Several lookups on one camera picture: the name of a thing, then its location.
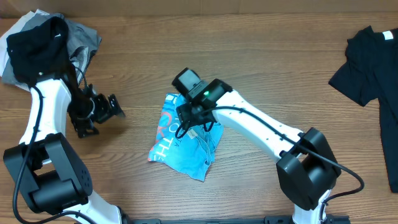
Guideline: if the light blue t-shirt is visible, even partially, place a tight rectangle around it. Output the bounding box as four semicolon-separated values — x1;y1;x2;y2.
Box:
147;93;224;182

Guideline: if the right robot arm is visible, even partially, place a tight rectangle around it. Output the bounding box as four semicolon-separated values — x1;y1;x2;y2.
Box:
177;90;341;223

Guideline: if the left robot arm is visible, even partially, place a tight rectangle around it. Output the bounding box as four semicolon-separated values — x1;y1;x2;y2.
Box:
3;79;130;223

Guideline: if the folded grey garment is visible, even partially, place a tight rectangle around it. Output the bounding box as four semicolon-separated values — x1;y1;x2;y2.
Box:
1;13;101;90

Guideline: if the folded black garment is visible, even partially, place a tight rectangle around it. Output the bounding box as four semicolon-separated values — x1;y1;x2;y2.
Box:
6;17;71;86

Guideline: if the black t-shirt on right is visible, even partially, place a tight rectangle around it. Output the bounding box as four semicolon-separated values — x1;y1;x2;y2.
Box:
329;26;397;193

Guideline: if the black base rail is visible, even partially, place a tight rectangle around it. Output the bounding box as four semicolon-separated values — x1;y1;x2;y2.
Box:
74;215;351;224

